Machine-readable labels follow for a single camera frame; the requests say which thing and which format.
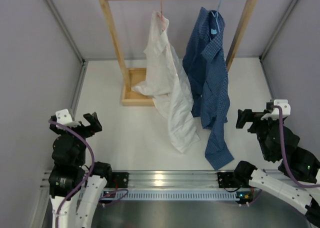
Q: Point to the right aluminium frame post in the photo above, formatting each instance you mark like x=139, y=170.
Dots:
x=285, y=59

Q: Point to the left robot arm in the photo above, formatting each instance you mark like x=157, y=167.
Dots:
x=74, y=192

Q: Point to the pink wire hanger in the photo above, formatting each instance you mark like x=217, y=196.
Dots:
x=162, y=10

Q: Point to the wooden clothes rack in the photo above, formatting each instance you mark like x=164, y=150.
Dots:
x=132, y=76

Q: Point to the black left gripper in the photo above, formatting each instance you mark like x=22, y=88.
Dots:
x=90, y=130

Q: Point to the left aluminium frame post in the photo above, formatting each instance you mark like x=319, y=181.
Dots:
x=83, y=64

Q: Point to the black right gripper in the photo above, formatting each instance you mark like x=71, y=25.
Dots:
x=247, y=116

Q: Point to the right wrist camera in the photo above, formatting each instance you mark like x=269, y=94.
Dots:
x=277, y=109

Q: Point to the aluminium mounting rail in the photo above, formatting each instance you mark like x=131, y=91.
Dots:
x=166, y=180

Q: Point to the white shirt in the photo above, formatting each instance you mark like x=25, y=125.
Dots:
x=166, y=82

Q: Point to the slotted cable duct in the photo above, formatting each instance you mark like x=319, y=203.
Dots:
x=174, y=195

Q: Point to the blue wire hanger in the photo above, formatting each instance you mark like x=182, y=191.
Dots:
x=218, y=10

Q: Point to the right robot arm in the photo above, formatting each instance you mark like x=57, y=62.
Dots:
x=278, y=143

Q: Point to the blue checkered shirt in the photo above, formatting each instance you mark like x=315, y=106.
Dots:
x=206, y=69

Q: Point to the aluminium frame post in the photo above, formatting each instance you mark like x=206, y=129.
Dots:
x=83, y=64
x=285, y=59

